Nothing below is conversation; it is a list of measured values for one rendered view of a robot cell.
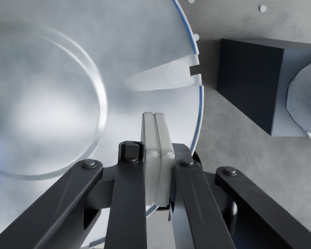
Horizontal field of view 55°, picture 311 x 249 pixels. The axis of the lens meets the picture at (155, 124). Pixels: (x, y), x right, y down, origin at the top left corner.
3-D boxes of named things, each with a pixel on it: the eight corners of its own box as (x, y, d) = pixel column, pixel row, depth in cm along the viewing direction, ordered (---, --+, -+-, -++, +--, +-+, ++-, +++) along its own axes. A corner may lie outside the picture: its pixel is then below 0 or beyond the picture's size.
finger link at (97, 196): (140, 214, 13) (71, 211, 13) (140, 164, 18) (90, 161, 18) (143, 184, 13) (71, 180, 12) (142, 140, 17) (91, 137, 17)
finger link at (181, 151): (176, 185, 13) (245, 188, 13) (167, 141, 18) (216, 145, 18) (173, 215, 13) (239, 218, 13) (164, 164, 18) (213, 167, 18)
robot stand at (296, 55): (273, 39, 101) (373, 50, 58) (266, 91, 107) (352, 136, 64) (220, 38, 100) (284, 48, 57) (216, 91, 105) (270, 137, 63)
